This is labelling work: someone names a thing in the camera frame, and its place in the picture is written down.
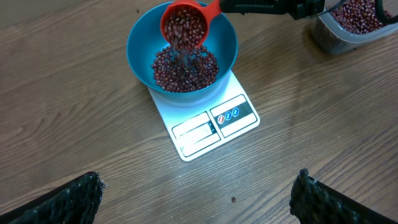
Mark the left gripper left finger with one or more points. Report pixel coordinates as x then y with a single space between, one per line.
77 201

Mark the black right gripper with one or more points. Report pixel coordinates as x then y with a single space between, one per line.
298 9

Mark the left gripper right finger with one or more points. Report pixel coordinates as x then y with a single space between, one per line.
313 202

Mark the red beans in scoop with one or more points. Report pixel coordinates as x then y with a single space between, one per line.
184 27

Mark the red beans in bowl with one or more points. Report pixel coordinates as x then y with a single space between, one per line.
183 71

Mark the blue plastic bowl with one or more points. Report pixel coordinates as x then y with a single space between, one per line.
145 40

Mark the white digital kitchen scale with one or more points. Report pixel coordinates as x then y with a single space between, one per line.
203 124

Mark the clear plastic container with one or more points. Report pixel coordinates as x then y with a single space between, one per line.
334 40

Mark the red adzuki beans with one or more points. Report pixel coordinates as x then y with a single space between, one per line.
357 16

